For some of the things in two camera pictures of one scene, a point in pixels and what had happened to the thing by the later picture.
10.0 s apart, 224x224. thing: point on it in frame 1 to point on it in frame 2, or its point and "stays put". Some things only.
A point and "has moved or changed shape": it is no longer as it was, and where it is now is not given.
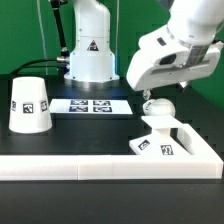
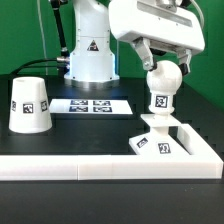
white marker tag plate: (90, 107) stays put
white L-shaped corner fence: (202, 163) stays put
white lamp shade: (29, 105) stays put
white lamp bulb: (159, 107) has moved or changed shape
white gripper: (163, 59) to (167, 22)
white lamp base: (160, 142) stays put
